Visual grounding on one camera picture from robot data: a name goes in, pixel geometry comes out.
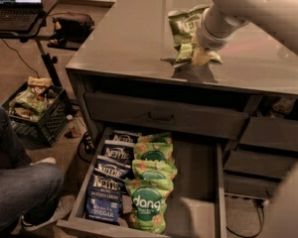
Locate green Kettle jalapeno chip bag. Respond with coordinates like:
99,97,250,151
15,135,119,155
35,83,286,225
168,5,222,65

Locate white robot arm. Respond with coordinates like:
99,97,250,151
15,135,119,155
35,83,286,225
196,0,298,238

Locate grey cabinet with counter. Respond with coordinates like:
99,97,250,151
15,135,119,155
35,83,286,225
65,0,298,207

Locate rear green Dang chip bag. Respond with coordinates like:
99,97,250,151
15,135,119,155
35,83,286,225
137,132,172,144

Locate green dang chip bag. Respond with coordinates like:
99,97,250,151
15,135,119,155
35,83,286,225
132,160,178,179
133,143,174,165
137,132,172,144
125,179,174,234

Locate grey right upper drawer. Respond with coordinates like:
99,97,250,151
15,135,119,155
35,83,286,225
239,117,298,152

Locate grey top drawer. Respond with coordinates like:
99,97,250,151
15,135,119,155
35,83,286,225
84,92,248,139

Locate rear blue Kettle chip bag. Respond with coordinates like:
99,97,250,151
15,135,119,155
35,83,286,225
110,130,141,143

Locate blue kettle chip bag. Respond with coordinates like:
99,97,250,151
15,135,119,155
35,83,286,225
85,175,122,225
102,140,134,165
110,130,141,143
95,156,131,179

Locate grey right middle drawer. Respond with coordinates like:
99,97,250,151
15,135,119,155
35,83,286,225
224,151,298,179

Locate dark bag on floor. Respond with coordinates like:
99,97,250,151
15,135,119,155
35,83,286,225
48,12,94,51

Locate grey right bottom drawer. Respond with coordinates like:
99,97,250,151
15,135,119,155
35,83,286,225
223,174,278,198

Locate front green Dang chip bag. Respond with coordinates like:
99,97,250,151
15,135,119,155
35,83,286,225
125,179,174,234

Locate open grey middle drawer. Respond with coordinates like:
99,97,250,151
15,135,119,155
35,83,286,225
57,128,226,238

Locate front blue Kettle chip bag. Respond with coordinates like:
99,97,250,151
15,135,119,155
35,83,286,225
85,175,122,225

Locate black power plug left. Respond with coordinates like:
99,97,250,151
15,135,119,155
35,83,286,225
76,132,95,163

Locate black plastic crate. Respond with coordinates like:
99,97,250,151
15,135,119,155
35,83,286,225
2,83,72,147

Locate black laptop stand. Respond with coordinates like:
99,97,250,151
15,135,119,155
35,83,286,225
0,0,64,100

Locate snack bags in crate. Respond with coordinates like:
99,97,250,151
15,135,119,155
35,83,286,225
8,76,55,121

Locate white sneaker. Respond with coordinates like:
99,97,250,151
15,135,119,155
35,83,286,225
21,195,75,232
30,157,57,166

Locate black laptop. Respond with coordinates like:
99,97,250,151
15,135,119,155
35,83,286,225
0,0,44,32

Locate person's leg in jeans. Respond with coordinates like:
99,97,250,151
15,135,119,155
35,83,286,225
0,107,64,238

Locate black floor cable right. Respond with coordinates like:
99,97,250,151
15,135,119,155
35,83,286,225
225,199,267,238

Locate black cable under laptop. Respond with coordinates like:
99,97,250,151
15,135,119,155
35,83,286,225
0,38,41,79

